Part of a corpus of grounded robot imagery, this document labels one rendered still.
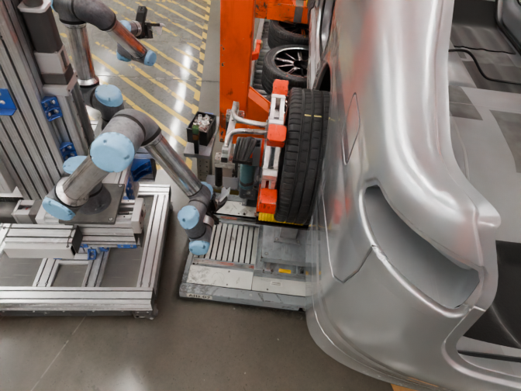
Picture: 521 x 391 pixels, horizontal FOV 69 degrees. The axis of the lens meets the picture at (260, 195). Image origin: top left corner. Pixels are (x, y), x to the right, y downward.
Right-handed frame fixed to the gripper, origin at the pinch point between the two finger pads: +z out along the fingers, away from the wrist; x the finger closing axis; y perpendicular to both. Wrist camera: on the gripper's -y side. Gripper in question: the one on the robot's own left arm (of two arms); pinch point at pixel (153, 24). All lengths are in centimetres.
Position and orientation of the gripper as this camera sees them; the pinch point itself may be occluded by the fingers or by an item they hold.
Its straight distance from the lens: 246.5
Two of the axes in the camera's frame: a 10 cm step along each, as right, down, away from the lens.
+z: 2.2, -4.0, 8.9
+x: 9.8, 0.9, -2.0
